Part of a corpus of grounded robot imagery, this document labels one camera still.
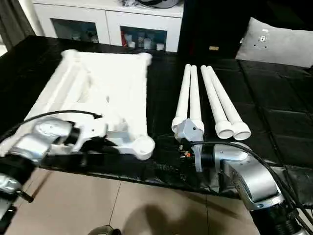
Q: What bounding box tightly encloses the white plastic table leg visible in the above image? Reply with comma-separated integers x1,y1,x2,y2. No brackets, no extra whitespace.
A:
200,65,234,140
172,64,192,133
189,65,205,132
206,65,252,141

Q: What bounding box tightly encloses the white plastic table top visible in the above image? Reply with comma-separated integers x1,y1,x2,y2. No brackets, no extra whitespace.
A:
24,48,156,161

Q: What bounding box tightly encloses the black quilted mat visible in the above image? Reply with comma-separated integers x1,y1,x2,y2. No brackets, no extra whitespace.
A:
0,35,313,198

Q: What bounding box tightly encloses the white sideboard with glass doors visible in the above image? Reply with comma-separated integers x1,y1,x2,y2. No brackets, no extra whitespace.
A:
31,0,184,53

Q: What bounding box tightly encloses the black cabinet with gold label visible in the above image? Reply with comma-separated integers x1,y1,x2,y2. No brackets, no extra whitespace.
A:
177,0,245,59

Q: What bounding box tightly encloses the grey cushion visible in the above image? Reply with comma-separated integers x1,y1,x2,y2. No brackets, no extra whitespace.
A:
236,17,313,68

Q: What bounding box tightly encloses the grey curtain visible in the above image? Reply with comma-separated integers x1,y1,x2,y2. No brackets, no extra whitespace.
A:
0,0,35,49

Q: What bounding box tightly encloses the grey helmet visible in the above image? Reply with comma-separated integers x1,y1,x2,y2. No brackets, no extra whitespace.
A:
138,0,183,9

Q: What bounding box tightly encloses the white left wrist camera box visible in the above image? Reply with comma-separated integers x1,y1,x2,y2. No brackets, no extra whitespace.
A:
70,115,109,152

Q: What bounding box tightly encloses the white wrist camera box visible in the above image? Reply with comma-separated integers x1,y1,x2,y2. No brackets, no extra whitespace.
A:
70,115,109,152
175,118,204,173

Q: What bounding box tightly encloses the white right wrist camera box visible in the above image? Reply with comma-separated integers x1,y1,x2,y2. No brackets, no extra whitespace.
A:
175,118,204,173

